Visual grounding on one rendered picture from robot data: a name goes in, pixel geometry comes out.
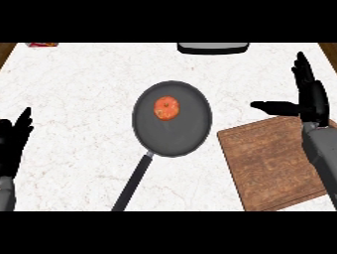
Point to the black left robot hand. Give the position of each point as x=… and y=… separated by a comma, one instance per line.
x=4, y=149

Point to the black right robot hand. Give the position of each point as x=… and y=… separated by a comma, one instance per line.
x=311, y=96

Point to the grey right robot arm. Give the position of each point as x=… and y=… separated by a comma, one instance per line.
x=330, y=162

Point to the brown wooden cutting board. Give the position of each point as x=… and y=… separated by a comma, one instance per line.
x=268, y=165

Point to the dark grey frying pan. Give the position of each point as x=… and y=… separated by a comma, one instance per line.
x=171, y=119

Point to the orange squash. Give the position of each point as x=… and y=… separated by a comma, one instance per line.
x=167, y=108

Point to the black and grey appliance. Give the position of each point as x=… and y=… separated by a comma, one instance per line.
x=212, y=48

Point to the red and white packet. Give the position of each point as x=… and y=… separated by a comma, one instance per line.
x=41, y=44

